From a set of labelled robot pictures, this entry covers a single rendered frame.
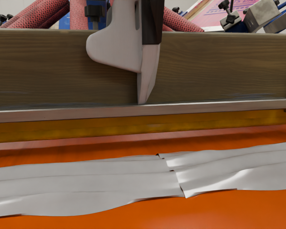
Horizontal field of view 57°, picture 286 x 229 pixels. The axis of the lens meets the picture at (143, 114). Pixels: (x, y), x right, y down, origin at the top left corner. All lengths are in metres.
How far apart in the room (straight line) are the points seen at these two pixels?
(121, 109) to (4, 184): 0.11
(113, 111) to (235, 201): 0.12
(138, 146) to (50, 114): 0.08
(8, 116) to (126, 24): 0.12
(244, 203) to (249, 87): 0.15
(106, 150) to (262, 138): 0.16
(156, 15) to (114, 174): 0.12
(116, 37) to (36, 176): 0.12
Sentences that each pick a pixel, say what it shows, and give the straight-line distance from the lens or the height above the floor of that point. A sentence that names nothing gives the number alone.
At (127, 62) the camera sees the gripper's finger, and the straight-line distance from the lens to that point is 0.22.
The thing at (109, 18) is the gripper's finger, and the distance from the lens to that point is 0.28.
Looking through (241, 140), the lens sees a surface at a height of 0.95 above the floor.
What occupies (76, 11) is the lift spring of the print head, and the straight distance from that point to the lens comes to 0.81.
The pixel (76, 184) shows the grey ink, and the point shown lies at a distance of 0.18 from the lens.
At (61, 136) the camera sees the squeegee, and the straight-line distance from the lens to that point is 0.26.
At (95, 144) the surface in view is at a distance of 0.26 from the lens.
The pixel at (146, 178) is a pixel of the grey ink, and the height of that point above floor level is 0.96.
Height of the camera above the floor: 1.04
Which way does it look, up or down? 13 degrees down
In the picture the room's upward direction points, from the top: straight up
